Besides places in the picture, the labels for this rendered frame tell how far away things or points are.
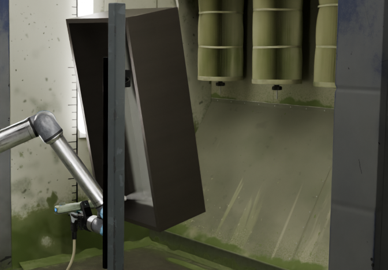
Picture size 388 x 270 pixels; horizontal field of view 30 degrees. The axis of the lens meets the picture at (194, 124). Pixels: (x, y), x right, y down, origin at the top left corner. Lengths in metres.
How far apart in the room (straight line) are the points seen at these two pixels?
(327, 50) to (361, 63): 2.00
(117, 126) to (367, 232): 1.02
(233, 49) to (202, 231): 1.29
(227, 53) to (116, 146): 2.47
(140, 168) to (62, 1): 1.21
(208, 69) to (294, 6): 0.82
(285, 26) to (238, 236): 1.39
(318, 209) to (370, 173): 2.18
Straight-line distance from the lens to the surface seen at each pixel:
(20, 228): 4.86
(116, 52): 2.76
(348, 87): 2.39
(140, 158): 4.63
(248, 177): 4.98
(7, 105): 4.70
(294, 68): 4.74
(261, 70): 4.73
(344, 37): 2.40
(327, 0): 4.37
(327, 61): 4.34
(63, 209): 4.23
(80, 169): 3.81
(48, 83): 4.82
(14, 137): 3.91
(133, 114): 4.55
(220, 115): 5.50
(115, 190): 2.81
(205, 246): 4.96
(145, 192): 4.51
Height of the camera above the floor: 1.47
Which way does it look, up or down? 6 degrees down
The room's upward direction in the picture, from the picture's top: 1 degrees clockwise
